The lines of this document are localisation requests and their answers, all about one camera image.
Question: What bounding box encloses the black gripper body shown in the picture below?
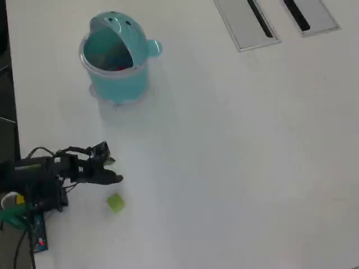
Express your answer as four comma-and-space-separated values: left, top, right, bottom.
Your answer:
75, 156, 103, 183

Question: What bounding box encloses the green lego block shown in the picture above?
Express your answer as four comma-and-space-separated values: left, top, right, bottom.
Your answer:
106, 193, 126, 214

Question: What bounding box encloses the teal whale-shaped bin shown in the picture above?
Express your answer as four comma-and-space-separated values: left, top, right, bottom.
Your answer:
78, 11, 164, 107

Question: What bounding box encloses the blue circuit board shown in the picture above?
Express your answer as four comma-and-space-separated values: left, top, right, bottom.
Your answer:
29, 212, 49, 253

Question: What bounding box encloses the green table clamp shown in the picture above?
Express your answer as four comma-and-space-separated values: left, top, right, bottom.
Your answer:
0, 206, 34, 231

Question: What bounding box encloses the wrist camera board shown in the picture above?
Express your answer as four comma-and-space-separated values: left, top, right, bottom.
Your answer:
90, 141, 111, 160

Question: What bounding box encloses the white cable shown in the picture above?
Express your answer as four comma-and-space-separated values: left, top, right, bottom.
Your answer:
1, 192, 19, 210

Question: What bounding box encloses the thick black cable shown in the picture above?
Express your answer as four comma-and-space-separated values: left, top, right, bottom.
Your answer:
26, 224, 38, 269

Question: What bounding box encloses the silver table cable grommet plate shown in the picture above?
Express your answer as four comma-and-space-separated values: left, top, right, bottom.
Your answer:
213, 0, 281, 53
280, 0, 340, 38

